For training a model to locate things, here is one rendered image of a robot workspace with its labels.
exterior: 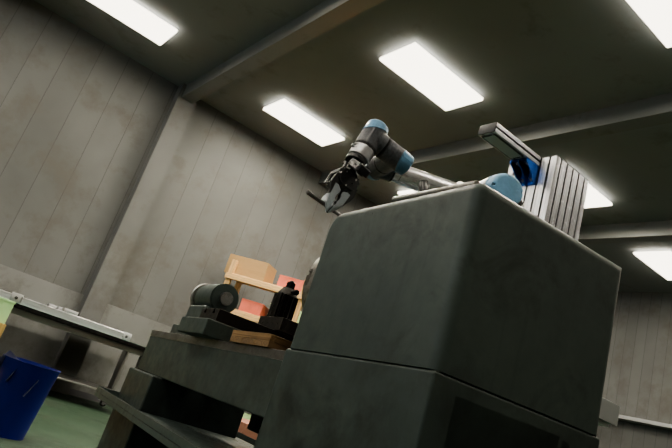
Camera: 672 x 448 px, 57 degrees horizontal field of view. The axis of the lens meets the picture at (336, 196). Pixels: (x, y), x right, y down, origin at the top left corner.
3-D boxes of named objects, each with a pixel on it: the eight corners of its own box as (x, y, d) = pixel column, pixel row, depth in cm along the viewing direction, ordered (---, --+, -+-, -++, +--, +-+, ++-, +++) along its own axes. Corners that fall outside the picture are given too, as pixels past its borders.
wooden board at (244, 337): (364, 383, 194) (367, 370, 196) (267, 347, 179) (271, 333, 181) (317, 373, 220) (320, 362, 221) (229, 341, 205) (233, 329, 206)
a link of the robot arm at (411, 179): (481, 193, 230) (364, 152, 216) (499, 187, 220) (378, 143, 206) (477, 222, 226) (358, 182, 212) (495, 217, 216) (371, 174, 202)
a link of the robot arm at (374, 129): (395, 129, 196) (375, 113, 195) (380, 154, 192) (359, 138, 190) (384, 138, 203) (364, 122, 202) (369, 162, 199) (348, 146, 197)
